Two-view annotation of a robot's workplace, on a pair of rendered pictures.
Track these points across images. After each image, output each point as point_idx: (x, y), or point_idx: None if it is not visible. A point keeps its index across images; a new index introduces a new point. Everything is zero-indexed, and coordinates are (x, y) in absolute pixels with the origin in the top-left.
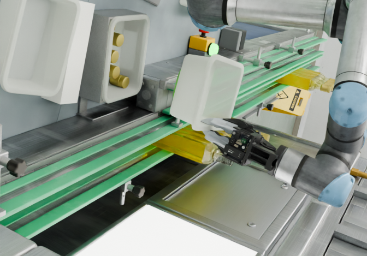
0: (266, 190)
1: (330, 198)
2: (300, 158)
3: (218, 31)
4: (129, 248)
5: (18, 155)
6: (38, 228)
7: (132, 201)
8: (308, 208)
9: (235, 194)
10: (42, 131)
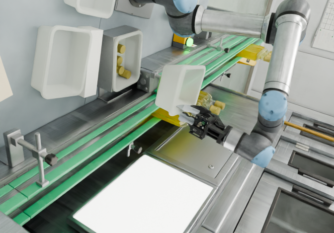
0: None
1: (258, 163)
2: (239, 135)
3: None
4: (131, 188)
5: (57, 135)
6: (72, 184)
7: None
8: None
9: (202, 143)
10: (74, 114)
